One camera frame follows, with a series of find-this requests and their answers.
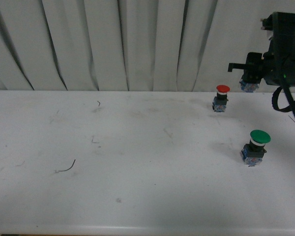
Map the red push button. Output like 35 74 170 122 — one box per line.
212 85 230 112

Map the yellow push button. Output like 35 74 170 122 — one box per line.
239 78 260 93

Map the black wire scrap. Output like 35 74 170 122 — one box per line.
54 159 76 173

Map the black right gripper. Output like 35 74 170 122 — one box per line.
228 12 295 87

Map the green push button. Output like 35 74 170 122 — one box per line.
241 129 271 166

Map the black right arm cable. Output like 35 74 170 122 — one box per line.
271 56 295 138

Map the white curtain backdrop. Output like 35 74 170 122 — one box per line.
0 0 295 92

